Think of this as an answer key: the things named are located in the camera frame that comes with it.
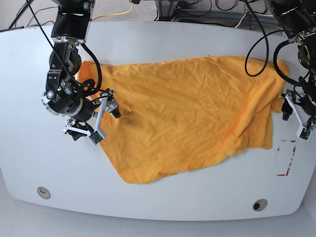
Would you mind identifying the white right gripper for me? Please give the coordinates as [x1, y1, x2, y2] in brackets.
[63, 89, 121, 141]

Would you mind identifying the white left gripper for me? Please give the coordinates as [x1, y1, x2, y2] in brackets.
[280, 89, 316, 132]

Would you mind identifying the orange t-shirt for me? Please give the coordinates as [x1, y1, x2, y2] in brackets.
[77, 55, 290, 185]

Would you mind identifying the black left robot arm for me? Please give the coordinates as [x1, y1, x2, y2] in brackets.
[265, 0, 316, 139]

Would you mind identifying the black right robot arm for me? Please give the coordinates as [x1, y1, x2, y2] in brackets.
[42, 0, 121, 145]

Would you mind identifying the red tape rectangle marking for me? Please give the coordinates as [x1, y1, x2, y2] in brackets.
[275, 140, 297, 177]

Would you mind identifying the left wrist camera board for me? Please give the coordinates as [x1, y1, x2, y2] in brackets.
[296, 126, 313, 142]

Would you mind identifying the left table cable grommet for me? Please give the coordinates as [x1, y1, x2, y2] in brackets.
[37, 187, 51, 200]

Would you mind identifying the table cable grommet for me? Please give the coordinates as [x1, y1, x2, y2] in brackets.
[37, 187, 51, 200]
[252, 199, 268, 212]

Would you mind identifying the right table cable grommet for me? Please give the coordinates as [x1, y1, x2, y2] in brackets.
[252, 199, 268, 212]

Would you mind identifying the white cable on floor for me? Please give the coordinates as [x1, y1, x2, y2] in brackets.
[234, 11, 275, 29]

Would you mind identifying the yellow cable on floor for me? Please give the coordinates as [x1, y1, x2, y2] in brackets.
[92, 2, 134, 21]

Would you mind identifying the black cable on floor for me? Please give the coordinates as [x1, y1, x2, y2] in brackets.
[8, 0, 56, 28]

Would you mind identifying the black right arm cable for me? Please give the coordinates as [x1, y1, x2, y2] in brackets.
[26, 0, 82, 94]

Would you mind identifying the aluminium frame stand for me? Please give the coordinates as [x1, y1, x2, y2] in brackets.
[154, 0, 286, 36]

